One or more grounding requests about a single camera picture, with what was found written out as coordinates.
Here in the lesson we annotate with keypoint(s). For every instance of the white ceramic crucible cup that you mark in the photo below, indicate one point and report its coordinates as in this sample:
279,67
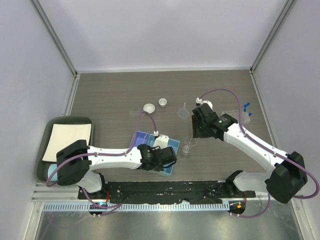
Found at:
162,102

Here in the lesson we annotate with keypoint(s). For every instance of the white slotted cable duct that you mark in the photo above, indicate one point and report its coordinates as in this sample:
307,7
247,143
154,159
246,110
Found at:
82,206

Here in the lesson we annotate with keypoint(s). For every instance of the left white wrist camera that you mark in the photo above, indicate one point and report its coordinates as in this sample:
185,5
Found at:
160,140

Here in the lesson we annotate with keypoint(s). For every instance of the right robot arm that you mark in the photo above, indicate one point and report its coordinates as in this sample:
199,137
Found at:
283,176

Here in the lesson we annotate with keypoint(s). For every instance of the small glass beaker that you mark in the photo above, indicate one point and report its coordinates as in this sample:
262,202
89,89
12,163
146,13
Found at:
190,141

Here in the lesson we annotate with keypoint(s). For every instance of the white paper sheet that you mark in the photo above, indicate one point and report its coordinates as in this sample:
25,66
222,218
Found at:
63,135

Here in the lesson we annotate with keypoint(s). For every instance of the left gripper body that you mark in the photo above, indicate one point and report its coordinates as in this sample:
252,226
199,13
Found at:
159,168

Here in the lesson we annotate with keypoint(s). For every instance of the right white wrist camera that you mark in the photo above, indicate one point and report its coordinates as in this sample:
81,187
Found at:
199,102

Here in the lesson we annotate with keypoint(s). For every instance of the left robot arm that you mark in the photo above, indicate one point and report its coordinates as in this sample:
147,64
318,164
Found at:
77,162

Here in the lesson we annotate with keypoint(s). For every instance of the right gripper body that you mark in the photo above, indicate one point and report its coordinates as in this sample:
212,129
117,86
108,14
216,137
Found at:
199,128

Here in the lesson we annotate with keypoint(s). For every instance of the clear plastic funnel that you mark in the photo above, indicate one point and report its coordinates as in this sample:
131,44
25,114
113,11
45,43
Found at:
183,113

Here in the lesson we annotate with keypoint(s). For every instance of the white evaporating dish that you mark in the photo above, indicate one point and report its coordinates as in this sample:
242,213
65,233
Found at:
149,108

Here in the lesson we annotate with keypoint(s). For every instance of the aluminium rail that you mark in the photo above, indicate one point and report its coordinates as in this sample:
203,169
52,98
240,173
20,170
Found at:
43,193

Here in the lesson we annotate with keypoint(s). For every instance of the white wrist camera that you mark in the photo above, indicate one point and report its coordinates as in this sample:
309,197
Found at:
199,102
160,140

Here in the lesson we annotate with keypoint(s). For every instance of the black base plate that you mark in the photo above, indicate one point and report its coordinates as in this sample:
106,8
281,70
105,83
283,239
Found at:
168,192

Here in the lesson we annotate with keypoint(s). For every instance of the dark green tray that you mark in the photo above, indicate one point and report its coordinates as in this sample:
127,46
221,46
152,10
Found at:
41,167

